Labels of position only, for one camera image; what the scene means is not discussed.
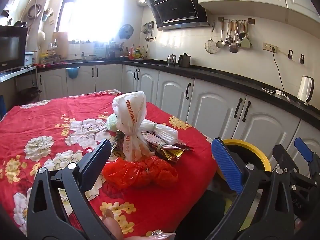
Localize utensil hanging rail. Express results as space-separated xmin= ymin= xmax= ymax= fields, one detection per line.
xmin=218 ymin=17 xmax=255 ymax=25

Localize black microwave oven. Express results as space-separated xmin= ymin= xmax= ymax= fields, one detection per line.
xmin=0 ymin=25 xmax=28 ymax=73

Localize white base cabinets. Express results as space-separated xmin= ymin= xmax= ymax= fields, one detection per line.
xmin=37 ymin=64 xmax=320 ymax=180

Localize white electric kettle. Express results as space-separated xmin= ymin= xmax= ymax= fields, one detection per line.
xmin=296 ymin=76 xmax=315 ymax=106

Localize steel spoon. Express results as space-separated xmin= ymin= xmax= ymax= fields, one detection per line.
xmin=224 ymin=21 xmax=234 ymax=46

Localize green foam fruit net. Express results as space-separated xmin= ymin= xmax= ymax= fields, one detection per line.
xmin=106 ymin=113 xmax=120 ymax=132

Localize person's left hand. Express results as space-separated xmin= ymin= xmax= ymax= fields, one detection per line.
xmin=102 ymin=208 xmax=177 ymax=240

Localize colourful foil snack wrapper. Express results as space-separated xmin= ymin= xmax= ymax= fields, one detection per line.
xmin=111 ymin=133 xmax=125 ymax=159

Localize dark foil snack wrapper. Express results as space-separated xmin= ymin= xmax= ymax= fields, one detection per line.
xmin=172 ymin=141 xmax=194 ymax=153

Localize hanging kitchen tools rack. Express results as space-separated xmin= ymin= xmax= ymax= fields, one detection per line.
xmin=142 ymin=21 xmax=155 ymax=42

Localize white blue storage box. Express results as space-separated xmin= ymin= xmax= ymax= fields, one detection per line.
xmin=24 ymin=51 xmax=35 ymax=65

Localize black kitchen countertop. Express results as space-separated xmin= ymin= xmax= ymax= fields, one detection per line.
xmin=36 ymin=57 xmax=320 ymax=130

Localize gold foil wrapper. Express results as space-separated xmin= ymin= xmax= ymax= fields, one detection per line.
xmin=154 ymin=145 xmax=187 ymax=164

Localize steel ladle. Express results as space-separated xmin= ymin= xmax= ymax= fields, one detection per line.
xmin=216 ymin=21 xmax=225 ymax=48

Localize row of condiment bottles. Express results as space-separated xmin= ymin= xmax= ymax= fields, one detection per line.
xmin=124 ymin=44 xmax=147 ymax=60

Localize yellow-rimmed black trash bin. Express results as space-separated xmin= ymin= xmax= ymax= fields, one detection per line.
xmin=215 ymin=139 xmax=272 ymax=195

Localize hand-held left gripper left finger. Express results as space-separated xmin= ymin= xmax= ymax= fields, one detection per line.
xmin=26 ymin=138 xmax=118 ymax=240

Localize bright kitchen window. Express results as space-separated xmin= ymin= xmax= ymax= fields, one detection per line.
xmin=56 ymin=0 xmax=125 ymax=40

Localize small blue wall fan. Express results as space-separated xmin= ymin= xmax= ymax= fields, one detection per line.
xmin=118 ymin=24 xmax=134 ymax=40

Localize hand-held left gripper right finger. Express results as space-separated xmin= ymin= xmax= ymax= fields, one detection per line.
xmin=205 ymin=137 xmax=294 ymax=240

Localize black ladle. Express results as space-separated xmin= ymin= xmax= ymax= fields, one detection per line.
xmin=229 ymin=22 xmax=239 ymax=54

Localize pale green spatula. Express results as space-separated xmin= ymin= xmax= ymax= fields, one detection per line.
xmin=240 ymin=22 xmax=252 ymax=48

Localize steel shelf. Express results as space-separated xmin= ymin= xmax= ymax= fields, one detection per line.
xmin=0 ymin=66 xmax=38 ymax=83

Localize wooden cutting board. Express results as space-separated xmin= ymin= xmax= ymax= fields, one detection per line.
xmin=52 ymin=31 xmax=69 ymax=60

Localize beige wall socket strip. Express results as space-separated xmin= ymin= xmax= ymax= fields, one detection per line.
xmin=262 ymin=42 xmax=278 ymax=53

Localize red plastic bag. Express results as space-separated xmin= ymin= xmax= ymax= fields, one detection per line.
xmin=102 ymin=155 xmax=178 ymax=188

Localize red floral tablecloth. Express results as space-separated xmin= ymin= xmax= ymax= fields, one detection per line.
xmin=0 ymin=89 xmax=218 ymax=240

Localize dark green pot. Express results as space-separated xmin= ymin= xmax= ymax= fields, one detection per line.
xmin=178 ymin=53 xmax=192 ymax=68

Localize black range hood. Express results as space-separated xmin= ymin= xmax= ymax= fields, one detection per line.
xmin=146 ymin=0 xmax=210 ymax=31

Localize cluster of glass jars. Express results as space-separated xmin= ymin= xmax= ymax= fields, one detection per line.
xmin=37 ymin=40 xmax=68 ymax=68

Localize black power cable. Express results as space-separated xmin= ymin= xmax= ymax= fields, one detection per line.
xmin=271 ymin=50 xmax=286 ymax=93

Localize white orange-print plastic bag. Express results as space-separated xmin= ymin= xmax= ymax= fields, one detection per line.
xmin=112 ymin=91 xmax=148 ymax=162

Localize blue hanging waste bin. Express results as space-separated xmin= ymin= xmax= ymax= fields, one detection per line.
xmin=66 ymin=66 xmax=80 ymax=79

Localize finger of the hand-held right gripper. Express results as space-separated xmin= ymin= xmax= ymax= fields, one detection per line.
xmin=272 ymin=144 xmax=300 ymax=193
xmin=294 ymin=137 xmax=320 ymax=186

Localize white charger with cable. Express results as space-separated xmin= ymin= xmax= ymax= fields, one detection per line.
xmin=262 ymin=87 xmax=292 ymax=103

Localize coiled hose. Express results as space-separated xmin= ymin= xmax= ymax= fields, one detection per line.
xmin=27 ymin=4 xmax=43 ymax=19

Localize kitchen storage rack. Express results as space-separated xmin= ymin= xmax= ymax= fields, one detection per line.
xmin=107 ymin=41 xmax=124 ymax=58

